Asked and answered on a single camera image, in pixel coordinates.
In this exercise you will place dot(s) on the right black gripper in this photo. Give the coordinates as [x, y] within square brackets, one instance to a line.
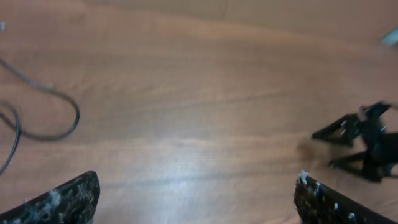
[381, 147]

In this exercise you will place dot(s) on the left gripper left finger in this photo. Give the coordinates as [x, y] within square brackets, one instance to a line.
[73, 202]

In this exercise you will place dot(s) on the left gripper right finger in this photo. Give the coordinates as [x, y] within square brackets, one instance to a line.
[316, 203]

